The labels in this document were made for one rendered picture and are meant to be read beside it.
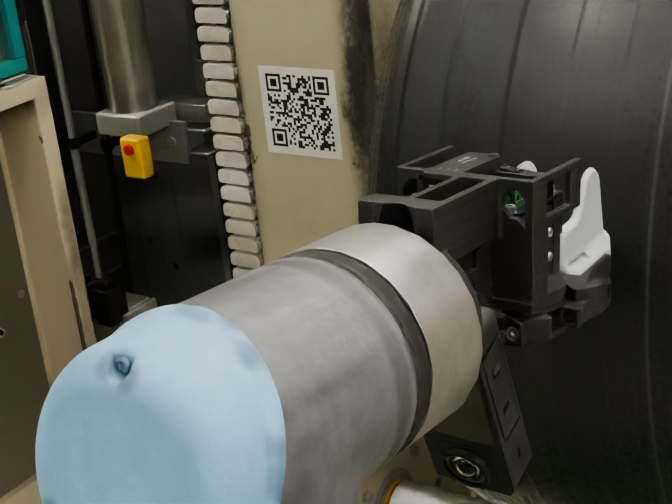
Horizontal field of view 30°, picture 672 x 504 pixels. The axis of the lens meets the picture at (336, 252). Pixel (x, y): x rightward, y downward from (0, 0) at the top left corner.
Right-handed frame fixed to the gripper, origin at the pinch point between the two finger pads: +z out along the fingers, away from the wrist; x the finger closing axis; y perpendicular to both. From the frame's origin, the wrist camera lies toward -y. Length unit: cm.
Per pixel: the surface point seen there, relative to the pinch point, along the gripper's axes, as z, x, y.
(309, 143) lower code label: 20.0, 32.4, -0.9
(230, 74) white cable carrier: 20.5, 40.7, 4.2
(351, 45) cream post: 19.1, 27.4, 7.4
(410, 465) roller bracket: 21.1, 24.1, -28.5
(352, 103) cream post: 19.7, 27.8, 2.8
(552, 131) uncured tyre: 2.2, 2.8, 5.9
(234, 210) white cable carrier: 21.9, 42.3, -8.3
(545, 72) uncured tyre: 3.4, 3.8, 9.0
